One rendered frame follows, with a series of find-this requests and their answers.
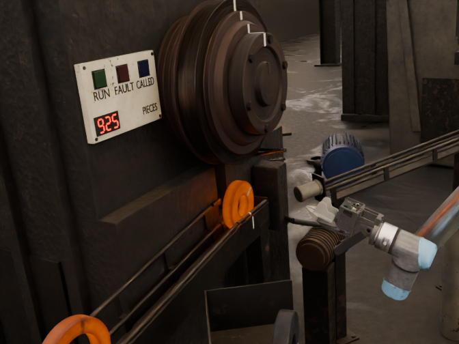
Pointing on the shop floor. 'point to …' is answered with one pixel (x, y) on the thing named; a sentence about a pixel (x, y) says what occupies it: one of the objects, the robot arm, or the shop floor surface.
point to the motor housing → (319, 284)
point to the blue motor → (341, 156)
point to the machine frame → (98, 177)
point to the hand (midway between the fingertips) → (309, 210)
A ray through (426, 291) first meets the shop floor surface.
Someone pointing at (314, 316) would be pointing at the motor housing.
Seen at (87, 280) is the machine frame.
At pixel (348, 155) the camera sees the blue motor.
